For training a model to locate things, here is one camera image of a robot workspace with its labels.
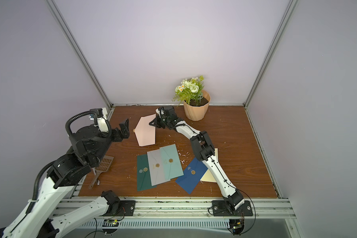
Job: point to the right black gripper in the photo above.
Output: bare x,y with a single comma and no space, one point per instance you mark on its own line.
160,119

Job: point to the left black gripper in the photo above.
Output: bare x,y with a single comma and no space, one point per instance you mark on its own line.
123,133

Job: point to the pink envelope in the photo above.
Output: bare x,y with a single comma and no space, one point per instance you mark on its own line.
145,133

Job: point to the mint green envelope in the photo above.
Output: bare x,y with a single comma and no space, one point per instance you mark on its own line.
171,162

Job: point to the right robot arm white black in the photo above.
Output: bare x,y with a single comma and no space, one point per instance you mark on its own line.
204,151

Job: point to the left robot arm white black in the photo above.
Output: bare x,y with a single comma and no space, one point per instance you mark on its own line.
59,177

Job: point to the grey envelope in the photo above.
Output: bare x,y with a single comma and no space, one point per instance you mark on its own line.
156,168

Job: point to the dark green envelope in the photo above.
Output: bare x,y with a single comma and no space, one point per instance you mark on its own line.
143,173

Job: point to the navy blue envelope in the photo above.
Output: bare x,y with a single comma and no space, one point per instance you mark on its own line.
192,175

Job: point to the cream yellow envelope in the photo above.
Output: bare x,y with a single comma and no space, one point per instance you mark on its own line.
208,177

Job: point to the artificial green flower plant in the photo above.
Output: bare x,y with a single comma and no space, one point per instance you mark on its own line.
190,91

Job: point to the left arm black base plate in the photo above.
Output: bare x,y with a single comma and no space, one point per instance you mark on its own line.
121,208

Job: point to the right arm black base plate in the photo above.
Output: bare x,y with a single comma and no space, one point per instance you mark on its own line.
222,208

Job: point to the aluminium rail frame front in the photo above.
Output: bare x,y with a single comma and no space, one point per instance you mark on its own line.
183,207

